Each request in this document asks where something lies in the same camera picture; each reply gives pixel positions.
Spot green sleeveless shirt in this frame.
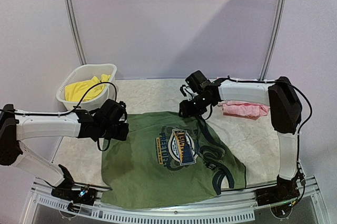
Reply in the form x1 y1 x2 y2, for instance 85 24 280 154
101 111 246 210

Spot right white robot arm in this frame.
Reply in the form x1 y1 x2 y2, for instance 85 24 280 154
179 70 303 206

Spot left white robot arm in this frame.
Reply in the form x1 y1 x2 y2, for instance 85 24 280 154
1 99 128 200

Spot white plastic laundry basket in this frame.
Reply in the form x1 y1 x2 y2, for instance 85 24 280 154
56 64 117 110

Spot yellow garment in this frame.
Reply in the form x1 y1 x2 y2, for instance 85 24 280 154
65 74 111 102

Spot pink folded shorts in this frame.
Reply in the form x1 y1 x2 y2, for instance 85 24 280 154
216 76 271 120

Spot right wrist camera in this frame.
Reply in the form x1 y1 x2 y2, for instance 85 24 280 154
180 70 211 97

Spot right aluminium corner post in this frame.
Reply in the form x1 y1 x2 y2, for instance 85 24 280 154
259 0 285 80

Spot aluminium corner post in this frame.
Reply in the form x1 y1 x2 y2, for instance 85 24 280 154
65 0 87 65
259 0 285 80

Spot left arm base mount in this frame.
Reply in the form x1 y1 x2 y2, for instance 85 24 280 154
51 165 97 213

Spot left aluminium corner post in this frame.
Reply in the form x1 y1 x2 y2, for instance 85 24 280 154
65 0 87 65

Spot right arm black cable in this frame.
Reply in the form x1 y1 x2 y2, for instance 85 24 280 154
226 75 313 209

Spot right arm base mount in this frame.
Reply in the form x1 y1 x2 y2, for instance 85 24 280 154
255 174 306 219

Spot aluminium front rail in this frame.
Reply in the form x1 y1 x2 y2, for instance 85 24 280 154
23 176 330 223

